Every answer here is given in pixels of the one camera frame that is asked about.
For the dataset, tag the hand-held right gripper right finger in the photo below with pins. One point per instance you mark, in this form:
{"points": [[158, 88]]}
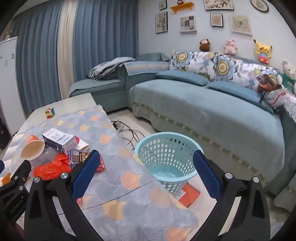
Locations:
{"points": [[205, 176]]}

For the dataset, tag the orange paper cup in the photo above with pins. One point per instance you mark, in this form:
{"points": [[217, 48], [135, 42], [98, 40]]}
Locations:
{"points": [[32, 144]]}

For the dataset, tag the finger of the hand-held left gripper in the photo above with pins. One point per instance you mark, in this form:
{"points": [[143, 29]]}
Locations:
{"points": [[22, 168], [1, 165]]}

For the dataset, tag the white coffee table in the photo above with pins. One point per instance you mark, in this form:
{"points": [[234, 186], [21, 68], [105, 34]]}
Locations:
{"points": [[69, 104]]}

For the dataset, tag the white lace cloth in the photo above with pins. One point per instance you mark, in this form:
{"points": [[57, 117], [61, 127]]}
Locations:
{"points": [[290, 106]]}

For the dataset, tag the small orange wrapper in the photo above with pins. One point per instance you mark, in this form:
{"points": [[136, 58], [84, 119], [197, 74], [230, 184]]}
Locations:
{"points": [[5, 179]]}

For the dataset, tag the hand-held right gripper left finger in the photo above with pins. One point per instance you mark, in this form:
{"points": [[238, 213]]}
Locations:
{"points": [[85, 176]]}

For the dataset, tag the round black picture frame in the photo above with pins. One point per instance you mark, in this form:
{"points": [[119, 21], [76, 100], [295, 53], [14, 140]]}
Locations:
{"points": [[259, 5]]}

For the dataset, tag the white refrigerator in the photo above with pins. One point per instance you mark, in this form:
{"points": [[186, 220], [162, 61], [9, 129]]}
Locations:
{"points": [[9, 88]]}

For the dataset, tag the beige curtain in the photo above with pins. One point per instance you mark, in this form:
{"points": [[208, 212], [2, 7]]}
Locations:
{"points": [[67, 51]]}

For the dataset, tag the grey crumpled blanket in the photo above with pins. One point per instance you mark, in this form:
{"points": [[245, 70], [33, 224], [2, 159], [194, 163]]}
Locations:
{"points": [[108, 66]]}

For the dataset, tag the blue white milk carton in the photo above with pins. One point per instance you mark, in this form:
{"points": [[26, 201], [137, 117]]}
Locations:
{"points": [[57, 139]]}

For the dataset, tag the small black picture frame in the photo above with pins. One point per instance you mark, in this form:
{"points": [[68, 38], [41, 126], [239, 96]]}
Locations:
{"points": [[163, 4]]}

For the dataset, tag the orange flat box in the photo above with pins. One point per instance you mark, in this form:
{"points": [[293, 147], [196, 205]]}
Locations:
{"points": [[190, 194]]}

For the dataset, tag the teal corner sofa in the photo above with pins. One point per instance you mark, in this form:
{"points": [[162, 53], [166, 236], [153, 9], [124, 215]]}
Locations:
{"points": [[196, 111]]}

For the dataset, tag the red brown crumpled bag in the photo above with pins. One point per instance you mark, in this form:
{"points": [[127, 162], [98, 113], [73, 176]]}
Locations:
{"points": [[268, 81]]}

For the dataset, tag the teal striped sofa towel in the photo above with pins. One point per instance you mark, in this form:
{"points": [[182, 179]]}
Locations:
{"points": [[145, 67]]}

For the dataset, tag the colourful puzzle cube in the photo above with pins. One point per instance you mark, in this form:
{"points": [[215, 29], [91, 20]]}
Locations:
{"points": [[50, 113]]}

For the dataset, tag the brown monkey plush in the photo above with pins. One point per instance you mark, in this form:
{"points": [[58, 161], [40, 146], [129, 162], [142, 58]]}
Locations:
{"points": [[204, 45]]}

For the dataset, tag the small yellow ornament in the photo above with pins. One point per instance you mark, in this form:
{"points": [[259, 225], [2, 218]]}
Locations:
{"points": [[8, 34]]}

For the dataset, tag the red white paper bag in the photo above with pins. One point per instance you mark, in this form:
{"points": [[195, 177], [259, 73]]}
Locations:
{"points": [[81, 143]]}

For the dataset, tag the teal seat cushion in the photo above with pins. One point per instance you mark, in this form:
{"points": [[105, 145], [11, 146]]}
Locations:
{"points": [[238, 92], [182, 77]]}

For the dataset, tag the orange wall shelf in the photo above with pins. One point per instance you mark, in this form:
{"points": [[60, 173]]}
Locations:
{"points": [[181, 7]]}

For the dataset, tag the white collage picture frame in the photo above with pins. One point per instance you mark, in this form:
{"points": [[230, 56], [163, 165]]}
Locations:
{"points": [[187, 23]]}

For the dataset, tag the orange plastic bag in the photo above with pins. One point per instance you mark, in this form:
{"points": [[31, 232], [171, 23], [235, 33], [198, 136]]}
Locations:
{"points": [[50, 168]]}

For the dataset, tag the purple snack packet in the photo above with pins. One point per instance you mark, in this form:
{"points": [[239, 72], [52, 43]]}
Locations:
{"points": [[77, 156]]}

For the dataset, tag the blue curtain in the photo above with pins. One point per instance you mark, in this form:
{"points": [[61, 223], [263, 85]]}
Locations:
{"points": [[39, 58], [104, 34]]}

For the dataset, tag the black butterfly picture frame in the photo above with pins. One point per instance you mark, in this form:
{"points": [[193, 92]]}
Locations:
{"points": [[216, 20]]}

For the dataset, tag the yellow mouse plush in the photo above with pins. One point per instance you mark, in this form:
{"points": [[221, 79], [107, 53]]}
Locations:
{"points": [[262, 52]]}

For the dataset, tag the white butterfly picture frame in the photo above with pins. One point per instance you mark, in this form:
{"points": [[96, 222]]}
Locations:
{"points": [[241, 24]]}

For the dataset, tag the white bear plush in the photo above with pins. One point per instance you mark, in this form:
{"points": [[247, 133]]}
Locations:
{"points": [[289, 74]]}

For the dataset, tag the white power strip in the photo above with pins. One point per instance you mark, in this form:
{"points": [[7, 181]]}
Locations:
{"points": [[116, 126]]}

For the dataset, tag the red snack packet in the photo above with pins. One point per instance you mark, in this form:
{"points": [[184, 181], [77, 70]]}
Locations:
{"points": [[101, 164]]}

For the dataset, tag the pink pig plush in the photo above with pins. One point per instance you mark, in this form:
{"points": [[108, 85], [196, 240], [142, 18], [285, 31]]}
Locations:
{"points": [[230, 47]]}

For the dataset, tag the light blue plastic basket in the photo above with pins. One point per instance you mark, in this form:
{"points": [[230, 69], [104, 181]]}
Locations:
{"points": [[161, 153]]}

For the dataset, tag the large floral picture frame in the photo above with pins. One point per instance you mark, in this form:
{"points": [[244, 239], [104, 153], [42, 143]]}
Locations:
{"points": [[218, 4]]}

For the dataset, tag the tall black picture frame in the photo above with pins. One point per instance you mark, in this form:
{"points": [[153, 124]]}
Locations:
{"points": [[161, 22]]}

